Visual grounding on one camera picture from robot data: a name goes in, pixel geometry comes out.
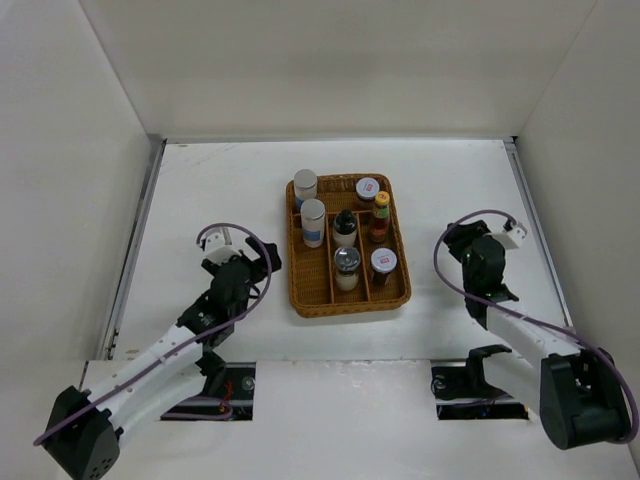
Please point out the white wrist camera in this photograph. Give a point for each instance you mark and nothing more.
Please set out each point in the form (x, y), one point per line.
(513, 235)
(216, 244)

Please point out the red sauce bottle yellow cap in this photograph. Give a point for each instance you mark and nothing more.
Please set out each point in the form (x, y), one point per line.
(380, 217)

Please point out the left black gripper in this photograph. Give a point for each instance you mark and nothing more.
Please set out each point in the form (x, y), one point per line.
(258, 251)

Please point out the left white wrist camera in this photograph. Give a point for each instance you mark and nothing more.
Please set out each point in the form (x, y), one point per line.
(216, 244)

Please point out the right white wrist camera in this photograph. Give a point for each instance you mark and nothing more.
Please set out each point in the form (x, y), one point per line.
(513, 235)

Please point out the white jar silver lid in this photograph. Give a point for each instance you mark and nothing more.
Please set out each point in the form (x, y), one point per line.
(305, 186)
(313, 213)

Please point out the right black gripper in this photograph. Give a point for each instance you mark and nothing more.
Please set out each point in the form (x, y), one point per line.
(460, 235)

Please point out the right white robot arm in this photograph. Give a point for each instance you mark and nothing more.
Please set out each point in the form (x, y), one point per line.
(575, 389)

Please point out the dark spice jar red label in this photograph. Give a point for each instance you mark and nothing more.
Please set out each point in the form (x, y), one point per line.
(383, 262)

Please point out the white bottle black cap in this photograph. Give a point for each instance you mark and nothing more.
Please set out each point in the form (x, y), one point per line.
(344, 229)

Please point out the white grinder grey top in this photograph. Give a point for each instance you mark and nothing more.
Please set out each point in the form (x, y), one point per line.
(347, 261)

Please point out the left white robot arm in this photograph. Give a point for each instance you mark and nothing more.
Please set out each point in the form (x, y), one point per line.
(87, 429)

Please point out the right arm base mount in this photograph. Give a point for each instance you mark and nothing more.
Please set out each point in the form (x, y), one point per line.
(462, 393)

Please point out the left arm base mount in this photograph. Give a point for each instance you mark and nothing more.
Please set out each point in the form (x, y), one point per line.
(227, 396)

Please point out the brown wicker divided tray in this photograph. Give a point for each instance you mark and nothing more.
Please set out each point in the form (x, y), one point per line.
(313, 291)

